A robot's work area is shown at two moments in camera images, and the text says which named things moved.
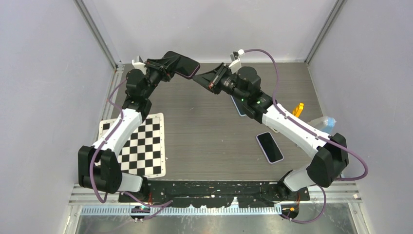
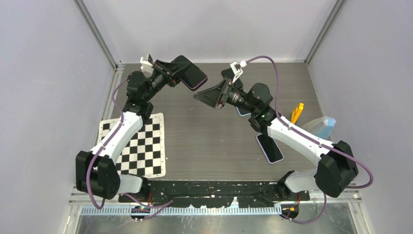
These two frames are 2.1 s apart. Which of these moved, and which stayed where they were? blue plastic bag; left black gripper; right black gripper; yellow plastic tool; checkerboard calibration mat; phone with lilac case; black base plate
Moved: left black gripper; right black gripper
Stayed: phone with lilac case; black base plate; yellow plastic tool; checkerboard calibration mat; blue plastic bag
